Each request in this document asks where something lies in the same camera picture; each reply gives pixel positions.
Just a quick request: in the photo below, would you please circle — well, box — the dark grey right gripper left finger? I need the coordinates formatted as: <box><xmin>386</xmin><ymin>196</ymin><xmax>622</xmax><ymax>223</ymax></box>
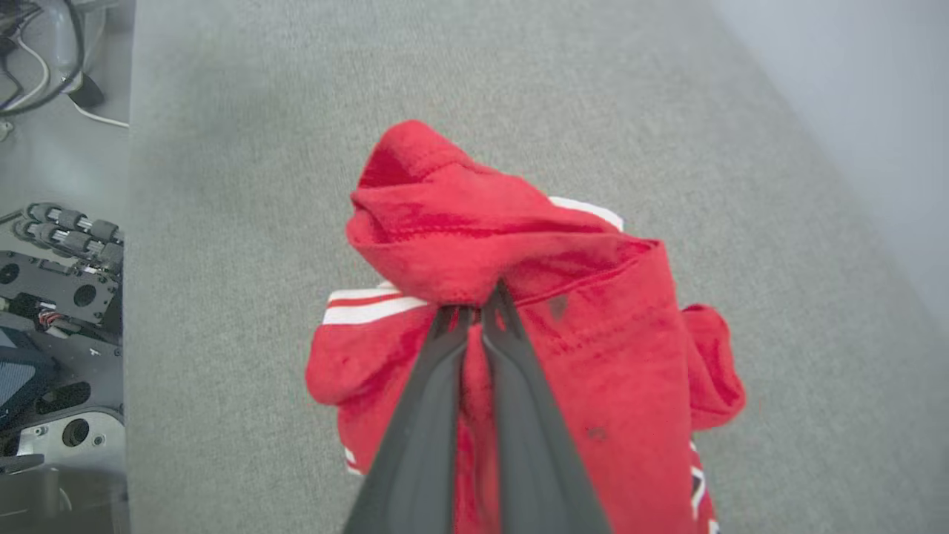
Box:
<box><xmin>343</xmin><ymin>304</ymin><xmax>476</xmax><ymax>534</ymax></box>

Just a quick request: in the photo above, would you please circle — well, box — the thin white floor cable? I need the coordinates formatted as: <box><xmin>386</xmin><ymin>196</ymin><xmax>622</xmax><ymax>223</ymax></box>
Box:
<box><xmin>13</xmin><ymin>36</ymin><xmax>131</xmax><ymax>130</ymax></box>

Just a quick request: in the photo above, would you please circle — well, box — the red and white garment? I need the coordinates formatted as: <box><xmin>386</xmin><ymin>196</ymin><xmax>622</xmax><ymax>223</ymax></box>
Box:
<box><xmin>305</xmin><ymin>119</ymin><xmax>747</xmax><ymax>534</ymax></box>

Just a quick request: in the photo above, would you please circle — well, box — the grey cylindrical cable connector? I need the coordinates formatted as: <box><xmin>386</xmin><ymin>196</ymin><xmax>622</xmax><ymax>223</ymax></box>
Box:
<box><xmin>27</xmin><ymin>202</ymin><xmax>124</xmax><ymax>244</ymax></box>
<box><xmin>13</xmin><ymin>220</ymin><xmax>125</xmax><ymax>272</ymax></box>

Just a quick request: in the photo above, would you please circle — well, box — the white rounded housing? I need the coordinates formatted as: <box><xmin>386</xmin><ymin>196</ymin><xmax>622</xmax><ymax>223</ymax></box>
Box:
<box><xmin>30</xmin><ymin>0</ymin><xmax>137</xmax><ymax>91</ymax></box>

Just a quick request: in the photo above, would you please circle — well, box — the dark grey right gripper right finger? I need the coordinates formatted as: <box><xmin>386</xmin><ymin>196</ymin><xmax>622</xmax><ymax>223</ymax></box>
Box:
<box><xmin>480</xmin><ymin>277</ymin><xmax>614</xmax><ymax>534</ymax></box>

